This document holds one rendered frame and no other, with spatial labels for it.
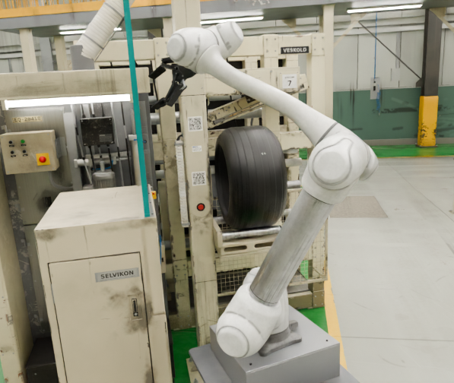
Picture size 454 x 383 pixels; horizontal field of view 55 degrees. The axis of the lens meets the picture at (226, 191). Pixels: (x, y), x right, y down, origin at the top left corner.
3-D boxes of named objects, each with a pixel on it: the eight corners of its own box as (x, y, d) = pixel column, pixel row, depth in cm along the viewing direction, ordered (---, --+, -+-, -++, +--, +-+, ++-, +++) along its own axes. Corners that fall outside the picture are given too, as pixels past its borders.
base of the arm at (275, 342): (312, 337, 159) (311, 323, 158) (262, 358, 148) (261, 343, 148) (282, 319, 175) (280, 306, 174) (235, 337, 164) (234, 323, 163)
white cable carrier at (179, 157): (182, 227, 236) (175, 140, 225) (181, 225, 241) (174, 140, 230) (190, 226, 237) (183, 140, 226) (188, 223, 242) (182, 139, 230)
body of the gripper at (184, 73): (182, 49, 149) (165, 62, 154) (185, 69, 146) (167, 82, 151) (198, 58, 154) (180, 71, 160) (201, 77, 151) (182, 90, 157)
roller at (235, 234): (220, 241, 233) (220, 233, 232) (219, 238, 238) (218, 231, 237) (282, 234, 240) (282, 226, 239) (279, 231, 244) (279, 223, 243)
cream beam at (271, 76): (201, 97, 247) (198, 71, 243) (195, 96, 271) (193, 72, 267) (300, 91, 258) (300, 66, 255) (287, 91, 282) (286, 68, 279)
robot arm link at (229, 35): (204, 39, 151) (183, 40, 140) (239, 14, 142) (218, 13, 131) (219, 68, 151) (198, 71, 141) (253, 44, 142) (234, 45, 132)
